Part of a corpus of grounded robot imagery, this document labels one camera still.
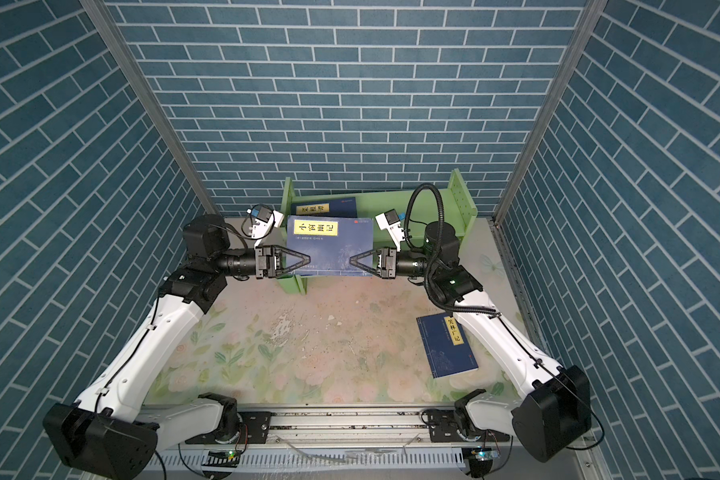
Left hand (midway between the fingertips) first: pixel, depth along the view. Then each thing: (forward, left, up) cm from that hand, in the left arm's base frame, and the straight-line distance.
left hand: (305, 266), depth 62 cm
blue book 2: (-4, -36, -35) cm, 50 cm away
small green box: (+15, +10, -30) cm, 35 cm away
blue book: (+25, -1, -6) cm, 26 cm away
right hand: (+2, -9, 0) cm, 9 cm away
